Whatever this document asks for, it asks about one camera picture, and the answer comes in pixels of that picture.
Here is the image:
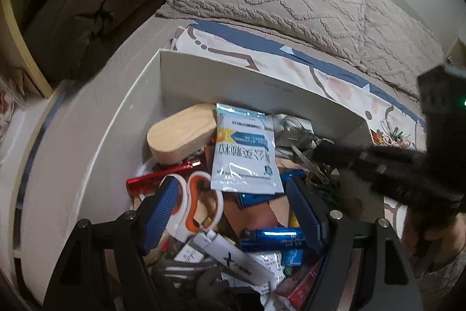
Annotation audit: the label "slim blue lighter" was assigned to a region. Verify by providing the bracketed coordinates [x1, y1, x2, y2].
[239, 228, 306, 253]

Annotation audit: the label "green plastic sprig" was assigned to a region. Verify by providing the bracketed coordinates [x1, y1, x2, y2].
[313, 185, 346, 213]

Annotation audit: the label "person's right hand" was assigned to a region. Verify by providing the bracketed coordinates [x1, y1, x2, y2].
[400, 203, 456, 261]

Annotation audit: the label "silver metal tool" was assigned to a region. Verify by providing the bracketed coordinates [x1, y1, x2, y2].
[291, 145, 332, 184]

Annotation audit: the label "printed white paper sheet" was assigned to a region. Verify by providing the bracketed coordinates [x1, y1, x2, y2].
[251, 251, 288, 291]

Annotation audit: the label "white lighter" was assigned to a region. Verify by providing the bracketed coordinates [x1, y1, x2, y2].
[192, 233, 275, 286]

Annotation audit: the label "blue white medicine sachet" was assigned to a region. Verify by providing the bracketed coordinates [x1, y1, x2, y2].
[210, 103, 285, 195]

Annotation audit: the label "small white card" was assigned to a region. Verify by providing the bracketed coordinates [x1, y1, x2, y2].
[174, 242, 208, 266]

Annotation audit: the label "floral patterned box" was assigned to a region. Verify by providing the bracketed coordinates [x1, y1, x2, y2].
[0, 74, 19, 137]

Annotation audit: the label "printed bed sheet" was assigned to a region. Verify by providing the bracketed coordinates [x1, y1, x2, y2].
[171, 21, 466, 224]

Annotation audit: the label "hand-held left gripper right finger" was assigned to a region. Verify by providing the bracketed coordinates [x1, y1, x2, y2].
[286, 174, 425, 311]

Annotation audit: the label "dark grey cord bundle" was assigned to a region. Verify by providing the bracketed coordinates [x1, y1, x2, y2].
[151, 258, 226, 311]

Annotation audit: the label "brown quilt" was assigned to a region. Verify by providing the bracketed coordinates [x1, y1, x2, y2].
[22, 0, 190, 86]

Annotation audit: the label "red lighter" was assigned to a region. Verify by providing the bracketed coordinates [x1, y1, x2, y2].
[126, 160, 202, 197]

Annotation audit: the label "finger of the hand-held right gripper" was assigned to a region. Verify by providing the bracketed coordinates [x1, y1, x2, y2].
[313, 143, 430, 188]

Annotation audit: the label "red cigarette pack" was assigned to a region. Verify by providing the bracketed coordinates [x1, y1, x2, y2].
[273, 260, 324, 311]

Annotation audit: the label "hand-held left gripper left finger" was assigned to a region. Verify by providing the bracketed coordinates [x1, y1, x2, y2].
[43, 175, 183, 311]

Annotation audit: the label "blue picture card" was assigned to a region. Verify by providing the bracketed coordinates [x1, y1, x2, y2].
[283, 248, 306, 266]

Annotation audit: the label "orange white scissors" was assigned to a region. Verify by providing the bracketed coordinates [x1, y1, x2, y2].
[160, 171, 224, 242]

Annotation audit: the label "white cardboard box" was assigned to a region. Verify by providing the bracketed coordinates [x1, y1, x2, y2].
[20, 49, 375, 311]

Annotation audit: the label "silver metal clip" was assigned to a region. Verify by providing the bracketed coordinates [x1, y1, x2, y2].
[273, 114, 317, 151]

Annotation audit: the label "colourful hair ties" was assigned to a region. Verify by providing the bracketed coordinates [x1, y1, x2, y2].
[371, 129, 414, 149]

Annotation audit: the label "oval wooden box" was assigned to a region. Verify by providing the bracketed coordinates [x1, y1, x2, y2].
[146, 104, 219, 166]

